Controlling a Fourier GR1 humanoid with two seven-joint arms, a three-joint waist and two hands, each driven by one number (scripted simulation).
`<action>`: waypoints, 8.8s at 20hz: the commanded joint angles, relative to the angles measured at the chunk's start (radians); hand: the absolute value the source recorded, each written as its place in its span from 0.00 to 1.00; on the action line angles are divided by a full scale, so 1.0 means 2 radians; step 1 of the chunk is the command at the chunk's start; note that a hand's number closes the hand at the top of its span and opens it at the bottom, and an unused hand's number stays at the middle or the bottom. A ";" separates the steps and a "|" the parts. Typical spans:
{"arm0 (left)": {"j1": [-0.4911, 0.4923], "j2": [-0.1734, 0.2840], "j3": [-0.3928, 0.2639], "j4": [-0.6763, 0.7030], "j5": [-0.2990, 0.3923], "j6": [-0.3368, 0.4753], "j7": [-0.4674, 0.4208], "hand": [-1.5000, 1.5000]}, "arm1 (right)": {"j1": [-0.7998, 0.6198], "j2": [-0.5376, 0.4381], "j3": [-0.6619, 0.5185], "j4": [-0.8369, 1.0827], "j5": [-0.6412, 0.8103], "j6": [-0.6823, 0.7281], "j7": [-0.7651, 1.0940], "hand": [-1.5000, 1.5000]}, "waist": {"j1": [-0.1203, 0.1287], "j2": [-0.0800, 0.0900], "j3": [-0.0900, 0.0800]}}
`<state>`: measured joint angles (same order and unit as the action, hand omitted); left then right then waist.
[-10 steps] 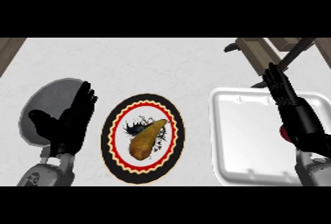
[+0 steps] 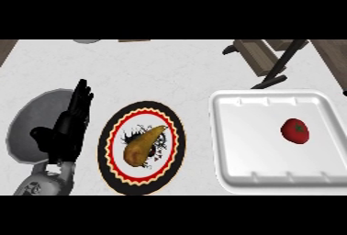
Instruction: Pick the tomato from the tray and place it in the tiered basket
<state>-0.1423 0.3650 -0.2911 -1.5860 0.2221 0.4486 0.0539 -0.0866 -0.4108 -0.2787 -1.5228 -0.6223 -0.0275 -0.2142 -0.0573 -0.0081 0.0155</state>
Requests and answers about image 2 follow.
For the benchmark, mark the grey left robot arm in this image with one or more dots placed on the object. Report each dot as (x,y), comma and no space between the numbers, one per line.
(47,182)

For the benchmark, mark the white foam tray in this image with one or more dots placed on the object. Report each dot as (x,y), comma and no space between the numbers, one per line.
(252,147)

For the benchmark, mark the grey round plate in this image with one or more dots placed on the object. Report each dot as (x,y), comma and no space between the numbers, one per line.
(34,122)

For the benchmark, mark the black red patterned plate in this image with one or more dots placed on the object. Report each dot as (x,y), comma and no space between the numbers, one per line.
(172,147)

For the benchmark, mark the grey round object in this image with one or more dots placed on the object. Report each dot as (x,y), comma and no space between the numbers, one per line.
(87,40)

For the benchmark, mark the yellow brown pear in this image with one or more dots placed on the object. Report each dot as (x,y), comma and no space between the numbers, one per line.
(141,147)

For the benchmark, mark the brown wooden board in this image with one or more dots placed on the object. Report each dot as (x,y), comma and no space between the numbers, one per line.
(134,40)

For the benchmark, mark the red tomato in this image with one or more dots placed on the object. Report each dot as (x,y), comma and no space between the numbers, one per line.
(295,131)

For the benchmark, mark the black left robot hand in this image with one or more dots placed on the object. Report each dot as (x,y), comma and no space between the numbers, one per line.
(68,128)

